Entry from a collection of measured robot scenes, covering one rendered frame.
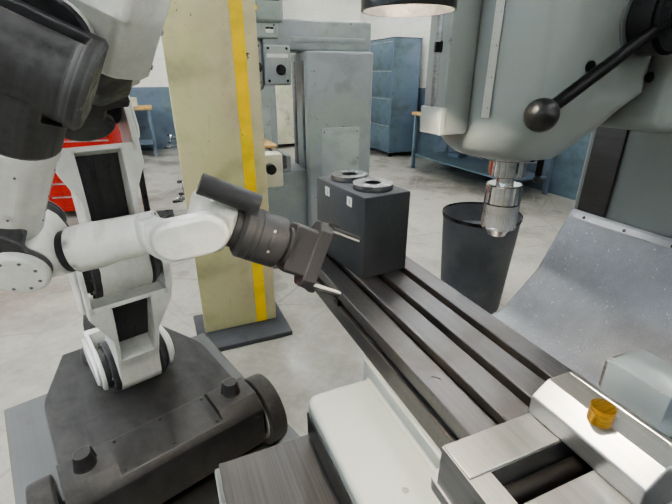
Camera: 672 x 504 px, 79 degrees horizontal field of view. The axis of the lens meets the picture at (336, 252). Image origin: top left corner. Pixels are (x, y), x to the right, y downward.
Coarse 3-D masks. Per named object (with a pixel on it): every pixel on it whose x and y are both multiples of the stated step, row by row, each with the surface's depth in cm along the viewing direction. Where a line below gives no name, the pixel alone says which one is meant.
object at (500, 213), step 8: (488, 192) 55; (488, 200) 55; (496, 200) 54; (504, 200) 54; (512, 200) 53; (520, 200) 54; (488, 208) 55; (496, 208) 54; (504, 208) 54; (512, 208) 54; (488, 216) 55; (496, 216) 55; (504, 216) 54; (512, 216) 54; (480, 224) 58; (488, 224) 56; (496, 224) 55; (504, 224) 55; (512, 224) 55
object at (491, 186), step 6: (492, 180) 56; (486, 186) 55; (492, 186) 54; (498, 186) 53; (504, 186) 53; (510, 186) 53; (516, 186) 53; (522, 186) 54; (492, 192) 54; (498, 192) 53; (504, 192) 53; (510, 192) 53; (516, 192) 53
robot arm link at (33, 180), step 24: (0, 168) 46; (24, 168) 47; (48, 168) 50; (0, 192) 49; (24, 192) 50; (48, 192) 53; (0, 216) 51; (24, 216) 52; (0, 240) 52; (24, 240) 54; (0, 264) 54; (24, 264) 55; (48, 264) 57; (0, 288) 57; (24, 288) 58
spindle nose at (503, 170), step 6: (492, 162) 53; (498, 162) 52; (504, 162) 52; (492, 168) 53; (498, 168) 53; (504, 168) 52; (510, 168) 52; (516, 168) 52; (522, 168) 52; (492, 174) 54; (498, 174) 53; (504, 174) 52; (510, 174) 52; (516, 174) 52; (522, 174) 52
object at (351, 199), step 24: (336, 192) 93; (360, 192) 88; (384, 192) 87; (408, 192) 89; (336, 216) 96; (360, 216) 86; (384, 216) 88; (408, 216) 91; (336, 240) 98; (360, 240) 88; (384, 240) 90; (360, 264) 90; (384, 264) 92
